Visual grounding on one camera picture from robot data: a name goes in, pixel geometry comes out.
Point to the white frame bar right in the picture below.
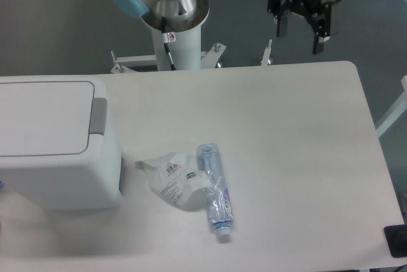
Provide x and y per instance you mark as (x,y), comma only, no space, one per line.
(393,112)

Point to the crushed clear plastic bottle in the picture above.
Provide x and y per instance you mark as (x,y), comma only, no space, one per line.
(217,197)

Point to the white trash can body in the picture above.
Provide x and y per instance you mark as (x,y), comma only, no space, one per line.
(87,181)

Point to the black device at table edge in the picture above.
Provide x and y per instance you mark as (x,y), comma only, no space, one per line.
(396,240)

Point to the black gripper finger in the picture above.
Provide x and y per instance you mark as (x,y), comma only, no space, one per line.
(322,32)
(280,11)

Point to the white trash can lid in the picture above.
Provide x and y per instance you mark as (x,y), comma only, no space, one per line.
(50,118)

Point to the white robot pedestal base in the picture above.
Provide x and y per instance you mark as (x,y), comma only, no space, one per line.
(173,51)

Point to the crumpled white plastic wrapper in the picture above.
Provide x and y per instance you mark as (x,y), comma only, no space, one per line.
(175,181)

